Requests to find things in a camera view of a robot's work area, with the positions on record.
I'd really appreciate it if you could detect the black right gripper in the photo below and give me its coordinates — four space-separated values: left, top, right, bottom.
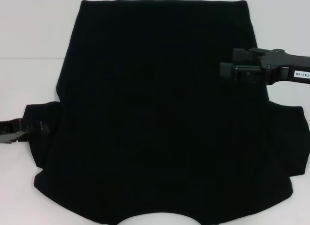
219 47 310 86

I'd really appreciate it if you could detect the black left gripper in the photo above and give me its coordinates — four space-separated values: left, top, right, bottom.
0 119 50 145

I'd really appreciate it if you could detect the black shirt with FREE print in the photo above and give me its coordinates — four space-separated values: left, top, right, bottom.
23 0 310 225

